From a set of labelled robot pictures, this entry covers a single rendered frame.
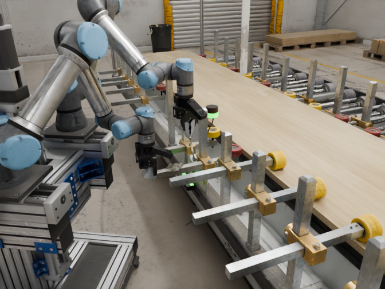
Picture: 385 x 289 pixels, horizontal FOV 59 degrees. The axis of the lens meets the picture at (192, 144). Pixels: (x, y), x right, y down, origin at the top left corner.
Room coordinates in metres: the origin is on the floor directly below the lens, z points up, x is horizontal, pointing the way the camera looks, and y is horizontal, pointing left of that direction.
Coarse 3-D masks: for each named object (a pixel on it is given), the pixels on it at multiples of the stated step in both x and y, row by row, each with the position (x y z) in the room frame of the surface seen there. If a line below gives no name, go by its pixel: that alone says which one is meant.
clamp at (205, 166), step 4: (196, 156) 1.55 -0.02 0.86; (208, 156) 1.52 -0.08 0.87; (200, 160) 1.49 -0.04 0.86; (204, 160) 1.48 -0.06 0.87; (212, 160) 1.48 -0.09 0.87; (204, 164) 1.45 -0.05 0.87; (208, 164) 1.44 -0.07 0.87; (212, 164) 1.44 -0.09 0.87; (204, 168) 1.45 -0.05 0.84; (208, 168) 1.43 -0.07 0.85; (212, 168) 1.44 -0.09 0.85
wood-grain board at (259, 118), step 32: (224, 96) 2.39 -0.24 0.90; (256, 96) 2.37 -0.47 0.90; (288, 96) 2.35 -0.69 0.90; (224, 128) 1.79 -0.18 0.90; (256, 128) 1.78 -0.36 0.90; (288, 128) 1.77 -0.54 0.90; (320, 128) 1.76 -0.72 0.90; (352, 128) 1.75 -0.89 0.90; (288, 160) 1.40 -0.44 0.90; (320, 160) 1.39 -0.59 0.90; (352, 160) 1.39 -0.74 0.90; (384, 160) 1.38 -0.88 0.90; (352, 192) 1.13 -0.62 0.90; (384, 192) 1.12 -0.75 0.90; (384, 224) 0.93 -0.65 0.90
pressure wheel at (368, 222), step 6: (360, 216) 0.88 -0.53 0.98; (366, 216) 0.87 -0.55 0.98; (372, 216) 0.87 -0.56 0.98; (360, 222) 0.86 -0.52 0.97; (366, 222) 0.84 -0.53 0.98; (372, 222) 0.85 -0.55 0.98; (378, 222) 0.85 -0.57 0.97; (366, 228) 0.84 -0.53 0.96; (372, 228) 0.83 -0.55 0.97; (378, 228) 0.84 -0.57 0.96; (366, 234) 0.83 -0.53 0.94; (372, 234) 0.82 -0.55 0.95; (378, 234) 0.83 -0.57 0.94; (360, 240) 0.85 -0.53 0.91; (366, 240) 0.83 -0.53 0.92
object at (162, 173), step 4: (216, 160) 1.49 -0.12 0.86; (236, 160) 1.52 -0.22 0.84; (188, 164) 1.46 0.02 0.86; (192, 164) 1.46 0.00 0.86; (196, 164) 1.46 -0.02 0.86; (200, 164) 1.46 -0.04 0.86; (184, 168) 1.43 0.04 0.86; (188, 168) 1.43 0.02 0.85; (192, 168) 1.44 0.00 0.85; (196, 168) 1.45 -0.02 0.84; (200, 168) 1.46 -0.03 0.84; (160, 172) 1.39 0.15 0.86; (164, 172) 1.39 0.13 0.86; (168, 172) 1.40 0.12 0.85; (172, 172) 1.41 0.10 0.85; (176, 172) 1.41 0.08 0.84; (180, 172) 1.42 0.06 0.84; (184, 172) 1.43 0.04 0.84; (156, 176) 1.38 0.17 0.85; (160, 176) 1.38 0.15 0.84; (164, 176) 1.39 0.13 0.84; (168, 176) 1.40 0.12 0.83
